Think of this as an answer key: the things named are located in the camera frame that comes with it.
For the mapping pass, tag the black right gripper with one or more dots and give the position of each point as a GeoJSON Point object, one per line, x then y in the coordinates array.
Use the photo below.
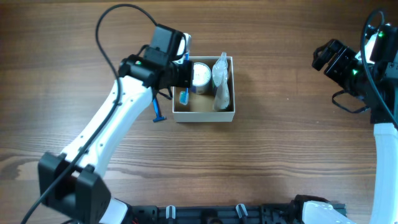
{"type": "Point", "coordinates": [329, 58]}

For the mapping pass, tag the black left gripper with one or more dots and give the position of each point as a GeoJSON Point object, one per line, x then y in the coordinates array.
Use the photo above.
{"type": "Point", "coordinates": [186, 73]}

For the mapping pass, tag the blue white toothbrush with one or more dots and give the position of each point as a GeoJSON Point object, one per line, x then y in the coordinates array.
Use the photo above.
{"type": "Point", "coordinates": [184, 95]}

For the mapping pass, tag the white cotton swab tub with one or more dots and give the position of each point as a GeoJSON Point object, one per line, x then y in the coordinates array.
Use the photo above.
{"type": "Point", "coordinates": [201, 78]}

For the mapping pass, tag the blue disposable razor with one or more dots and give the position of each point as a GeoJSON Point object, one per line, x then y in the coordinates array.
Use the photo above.
{"type": "Point", "coordinates": [158, 113]}

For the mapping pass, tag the white lotion tube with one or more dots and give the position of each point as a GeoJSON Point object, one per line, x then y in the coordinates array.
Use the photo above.
{"type": "Point", "coordinates": [221, 91]}

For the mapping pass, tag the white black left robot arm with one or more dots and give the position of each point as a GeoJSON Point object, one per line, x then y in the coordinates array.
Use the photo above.
{"type": "Point", "coordinates": [72, 182]}

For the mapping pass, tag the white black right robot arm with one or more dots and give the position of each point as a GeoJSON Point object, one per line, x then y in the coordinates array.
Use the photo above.
{"type": "Point", "coordinates": [370, 75]}

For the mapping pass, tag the beige open cardboard box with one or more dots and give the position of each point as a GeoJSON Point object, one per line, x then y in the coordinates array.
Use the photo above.
{"type": "Point", "coordinates": [200, 107]}

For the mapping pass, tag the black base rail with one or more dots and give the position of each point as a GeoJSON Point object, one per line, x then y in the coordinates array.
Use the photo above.
{"type": "Point", "coordinates": [270, 213]}

